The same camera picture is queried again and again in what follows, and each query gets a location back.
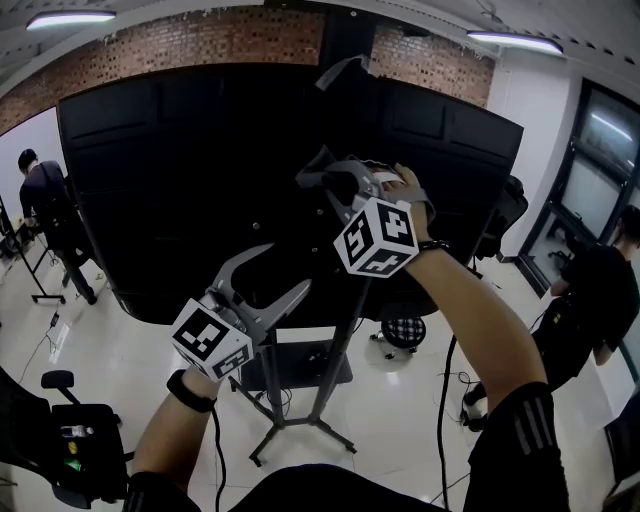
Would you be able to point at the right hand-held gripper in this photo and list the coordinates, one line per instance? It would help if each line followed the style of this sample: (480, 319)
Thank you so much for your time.
(385, 235)

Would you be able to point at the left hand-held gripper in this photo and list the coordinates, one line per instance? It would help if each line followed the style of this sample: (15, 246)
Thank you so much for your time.
(205, 335)

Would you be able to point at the grey cloth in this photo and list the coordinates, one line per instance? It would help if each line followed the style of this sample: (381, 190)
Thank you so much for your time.
(310, 177)

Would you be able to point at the black TV stand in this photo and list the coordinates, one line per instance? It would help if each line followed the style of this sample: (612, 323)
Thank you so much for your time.
(276, 395)

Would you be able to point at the person's right forearm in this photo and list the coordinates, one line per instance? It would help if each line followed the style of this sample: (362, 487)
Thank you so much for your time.
(465, 310)

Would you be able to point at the person's left forearm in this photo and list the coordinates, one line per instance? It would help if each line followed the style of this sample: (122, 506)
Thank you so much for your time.
(170, 435)

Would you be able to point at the whiteboard on black stand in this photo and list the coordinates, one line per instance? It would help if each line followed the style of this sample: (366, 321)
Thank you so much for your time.
(20, 140)

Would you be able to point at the person's right hand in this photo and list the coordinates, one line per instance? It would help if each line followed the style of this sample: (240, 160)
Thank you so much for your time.
(407, 187)

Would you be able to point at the black wristband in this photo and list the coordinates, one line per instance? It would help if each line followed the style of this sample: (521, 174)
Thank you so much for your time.
(192, 392)

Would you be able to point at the grey tape strip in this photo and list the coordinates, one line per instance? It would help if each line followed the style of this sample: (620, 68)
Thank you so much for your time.
(345, 70)

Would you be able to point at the large black TV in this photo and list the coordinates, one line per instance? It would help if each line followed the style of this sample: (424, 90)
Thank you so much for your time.
(175, 175)

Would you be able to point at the checkered round stool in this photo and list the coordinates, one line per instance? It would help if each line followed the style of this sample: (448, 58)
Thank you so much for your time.
(402, 332)

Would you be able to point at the black office chair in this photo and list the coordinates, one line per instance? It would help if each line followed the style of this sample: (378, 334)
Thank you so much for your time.
(510, 210)
(75, 475)
(565, 245)

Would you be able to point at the black power adapter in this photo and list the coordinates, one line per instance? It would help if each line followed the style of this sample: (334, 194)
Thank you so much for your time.
(54, 320)

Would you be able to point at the person's dark clothing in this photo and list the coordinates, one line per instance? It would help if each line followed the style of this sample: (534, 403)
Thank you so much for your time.
(350, 492)

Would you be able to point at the long ceiling light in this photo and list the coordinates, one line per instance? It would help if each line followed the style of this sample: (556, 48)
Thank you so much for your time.
(70, 20)
(515, 41)

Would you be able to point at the clear water bottle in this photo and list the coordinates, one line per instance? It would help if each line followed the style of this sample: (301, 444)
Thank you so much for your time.
(77, 431)

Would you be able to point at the black framed glass door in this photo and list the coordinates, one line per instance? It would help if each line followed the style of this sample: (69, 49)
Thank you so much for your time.
(595, 175)

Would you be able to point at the small green packet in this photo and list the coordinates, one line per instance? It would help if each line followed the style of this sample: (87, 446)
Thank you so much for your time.
(74, 465)

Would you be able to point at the black flat panel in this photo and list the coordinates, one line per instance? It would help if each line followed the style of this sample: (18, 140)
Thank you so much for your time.
(625, 450)

